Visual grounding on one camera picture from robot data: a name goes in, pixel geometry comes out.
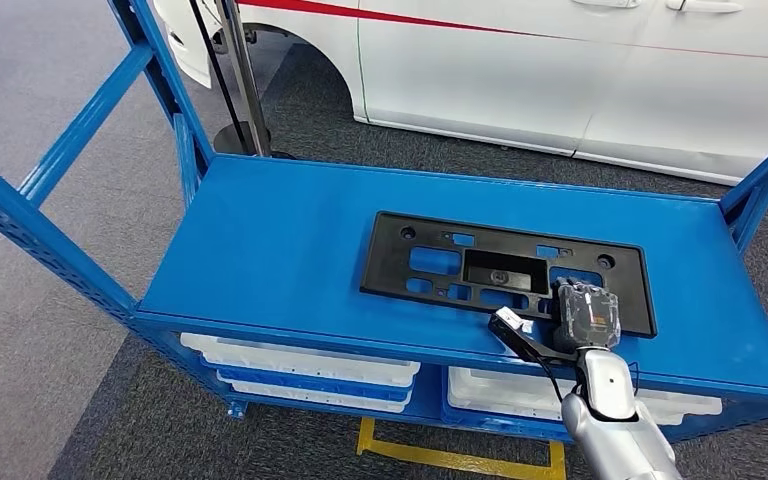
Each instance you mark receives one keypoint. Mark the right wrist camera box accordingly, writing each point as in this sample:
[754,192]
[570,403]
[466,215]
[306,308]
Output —
[513,331]

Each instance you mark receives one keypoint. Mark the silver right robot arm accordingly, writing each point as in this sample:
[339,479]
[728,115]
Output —
[609,391]

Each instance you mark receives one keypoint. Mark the silver metal stand pole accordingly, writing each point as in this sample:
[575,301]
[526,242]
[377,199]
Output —
[243,66]

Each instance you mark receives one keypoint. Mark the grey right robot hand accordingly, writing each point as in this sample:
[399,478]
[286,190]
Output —
[586,318]

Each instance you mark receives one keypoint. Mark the blue metal shelf rack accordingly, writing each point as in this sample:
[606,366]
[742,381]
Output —
[278,252]

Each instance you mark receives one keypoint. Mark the white car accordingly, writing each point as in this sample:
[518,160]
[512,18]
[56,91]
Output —
[523,86]

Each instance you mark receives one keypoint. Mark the yellow floor tape marking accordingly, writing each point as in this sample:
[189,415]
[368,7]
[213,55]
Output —
[450,460]

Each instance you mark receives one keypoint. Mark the black plastic car part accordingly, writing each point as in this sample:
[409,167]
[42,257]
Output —
[384,265]

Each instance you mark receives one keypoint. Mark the thin black rod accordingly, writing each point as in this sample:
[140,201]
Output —
[216,66]

